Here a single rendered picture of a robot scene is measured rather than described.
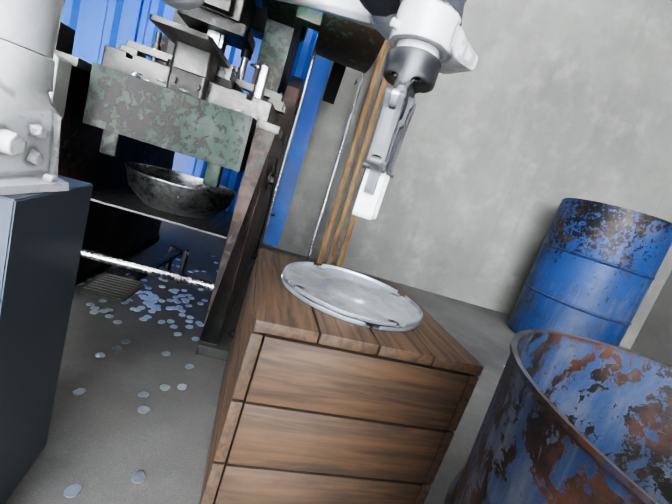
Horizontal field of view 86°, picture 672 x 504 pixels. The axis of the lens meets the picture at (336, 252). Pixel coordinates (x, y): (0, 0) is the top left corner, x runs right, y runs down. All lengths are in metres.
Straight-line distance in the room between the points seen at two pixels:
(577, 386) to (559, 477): 0.29
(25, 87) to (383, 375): 0.56
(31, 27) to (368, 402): 0.62
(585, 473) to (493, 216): 2.57
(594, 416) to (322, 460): 0.38
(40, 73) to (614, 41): 3.11
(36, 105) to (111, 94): 0.59
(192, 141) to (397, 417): 0.80
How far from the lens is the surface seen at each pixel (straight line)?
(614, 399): 0.56
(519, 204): 2.86
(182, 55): 1.13
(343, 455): 0.66
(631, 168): 3.35
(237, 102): 1.11
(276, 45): 1.47
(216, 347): 1.07
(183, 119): 1.04
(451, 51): 0.58
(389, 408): 0.63
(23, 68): 0.52
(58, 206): 0.55
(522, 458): 0.28
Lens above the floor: 0.56
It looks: 11 degrees down
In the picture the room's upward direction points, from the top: 18 degrees clockwise
